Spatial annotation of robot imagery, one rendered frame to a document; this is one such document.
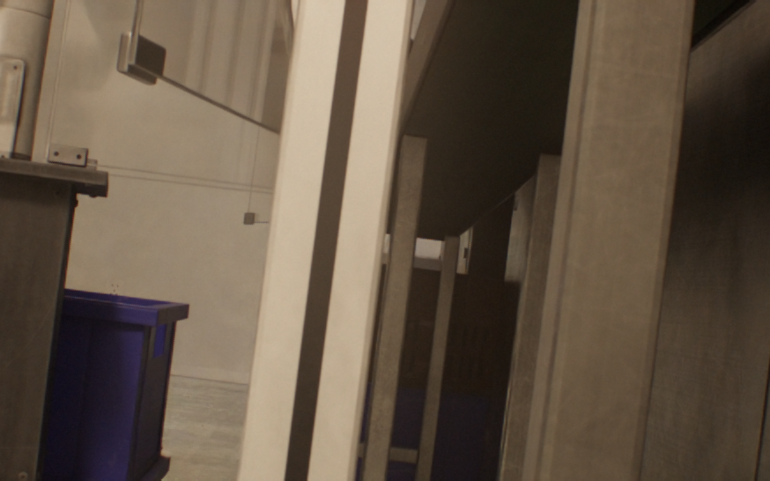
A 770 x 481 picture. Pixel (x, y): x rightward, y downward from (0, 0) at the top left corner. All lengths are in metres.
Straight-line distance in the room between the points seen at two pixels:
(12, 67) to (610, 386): 1.04
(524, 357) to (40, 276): 0.46
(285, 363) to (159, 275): 6.14
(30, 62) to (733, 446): 0.72
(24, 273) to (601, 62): 0.98
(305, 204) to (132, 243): 6.16
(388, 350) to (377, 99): 0.89
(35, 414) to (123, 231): 5.39
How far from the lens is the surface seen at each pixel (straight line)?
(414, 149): 1.38
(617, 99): 0.34
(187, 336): 6.62
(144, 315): 1.57
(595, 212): 0.34
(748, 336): 1.04
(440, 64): 1.09
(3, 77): 1.33
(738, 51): 1.17
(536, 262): 1.38
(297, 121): 0.49
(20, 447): 1.29
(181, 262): 6.62
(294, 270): 0.49
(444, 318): 2.42
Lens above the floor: 0.47
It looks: 2 degrees up
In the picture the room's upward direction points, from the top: 7 degrees clockwise
